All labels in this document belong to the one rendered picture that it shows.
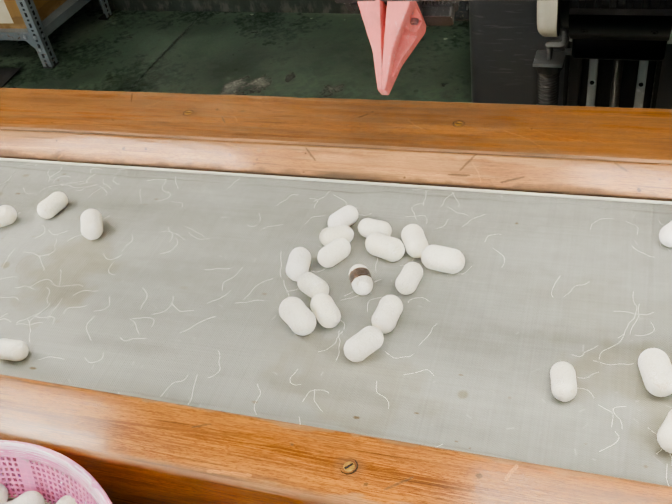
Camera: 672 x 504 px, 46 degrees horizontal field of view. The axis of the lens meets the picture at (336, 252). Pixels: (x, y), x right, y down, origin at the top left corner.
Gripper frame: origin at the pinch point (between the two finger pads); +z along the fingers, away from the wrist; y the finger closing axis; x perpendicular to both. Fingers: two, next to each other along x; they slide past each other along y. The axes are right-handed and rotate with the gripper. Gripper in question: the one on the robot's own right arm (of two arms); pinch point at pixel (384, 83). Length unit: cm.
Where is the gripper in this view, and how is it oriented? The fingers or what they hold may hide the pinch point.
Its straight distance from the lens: 68.8
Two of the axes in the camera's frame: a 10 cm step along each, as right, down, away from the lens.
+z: -1.3, 9.9, -1.0
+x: 3.0, 1.3, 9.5
